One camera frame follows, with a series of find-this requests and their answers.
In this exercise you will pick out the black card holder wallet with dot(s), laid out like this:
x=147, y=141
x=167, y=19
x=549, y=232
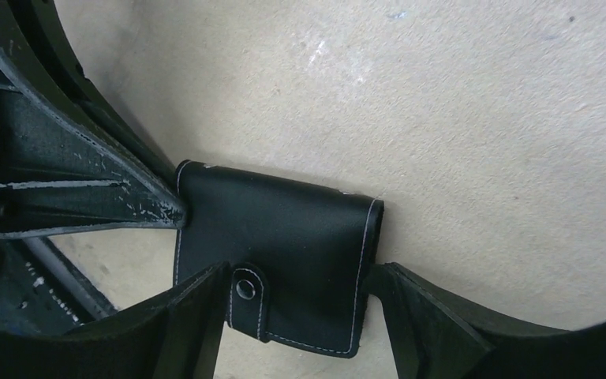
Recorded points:
x=298, y=254

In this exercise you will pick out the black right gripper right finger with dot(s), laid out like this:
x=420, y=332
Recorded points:
x=435, y=333

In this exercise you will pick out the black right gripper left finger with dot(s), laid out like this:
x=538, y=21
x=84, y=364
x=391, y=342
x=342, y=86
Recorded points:
x=175, y=334

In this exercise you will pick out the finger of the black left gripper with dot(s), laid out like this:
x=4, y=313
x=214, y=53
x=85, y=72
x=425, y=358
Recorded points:
x=42, y=28
x=59, y=172

